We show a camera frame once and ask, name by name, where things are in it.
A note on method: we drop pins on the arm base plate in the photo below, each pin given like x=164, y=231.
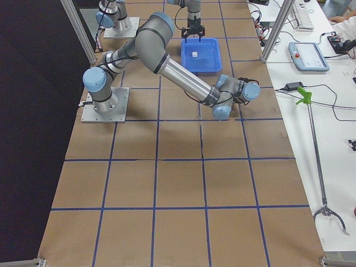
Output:
x=112, y=110
x=123, y=29

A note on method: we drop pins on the white keyboard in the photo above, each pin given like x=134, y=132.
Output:
x=301, y=14

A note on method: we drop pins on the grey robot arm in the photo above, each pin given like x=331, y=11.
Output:
x=149, y=46
x=116, y=14

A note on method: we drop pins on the black power adapter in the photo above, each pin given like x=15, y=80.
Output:
x=293, y=86

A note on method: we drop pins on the aluminium frame post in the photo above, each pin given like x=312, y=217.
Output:
x=274, y=34

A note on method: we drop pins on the blue plastic tray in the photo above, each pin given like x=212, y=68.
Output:
x=208, y=62

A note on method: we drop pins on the green handled reacher grabber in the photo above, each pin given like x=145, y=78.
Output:
x=324, y=210

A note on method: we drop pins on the teach pendant tablet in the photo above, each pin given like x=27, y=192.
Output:
x=307, y=57

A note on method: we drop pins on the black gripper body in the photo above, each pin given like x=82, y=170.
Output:
x=193, y=23

